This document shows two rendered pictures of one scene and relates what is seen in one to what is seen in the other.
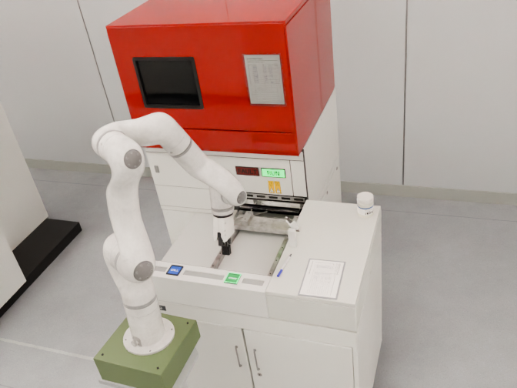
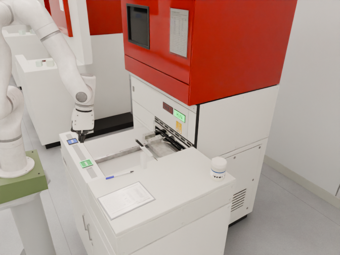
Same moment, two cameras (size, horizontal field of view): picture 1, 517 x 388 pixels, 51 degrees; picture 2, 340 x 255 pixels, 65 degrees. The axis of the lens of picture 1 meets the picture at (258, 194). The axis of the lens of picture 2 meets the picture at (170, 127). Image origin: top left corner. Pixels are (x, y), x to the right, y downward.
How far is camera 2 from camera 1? 1.39 m
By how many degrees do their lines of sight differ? 29
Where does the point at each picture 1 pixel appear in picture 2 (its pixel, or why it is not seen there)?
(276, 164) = (181, 109)
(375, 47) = not seen: outside the picture
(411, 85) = not seen: outside the picture
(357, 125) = (315, 135)
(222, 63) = (160, 13)
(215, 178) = (63, 71)
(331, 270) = (138, 198)
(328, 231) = (176, 172)
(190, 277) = (72, 149)
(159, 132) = (22, 11)
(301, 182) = (192, 131)
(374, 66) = not seen: outside the picture
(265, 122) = (175, 70)
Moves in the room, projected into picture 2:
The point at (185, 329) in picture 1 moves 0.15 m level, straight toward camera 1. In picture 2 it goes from (31, 176) to (6, 195)
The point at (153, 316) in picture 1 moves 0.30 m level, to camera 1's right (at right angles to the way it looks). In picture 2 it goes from (6, 152) to (44, 173)
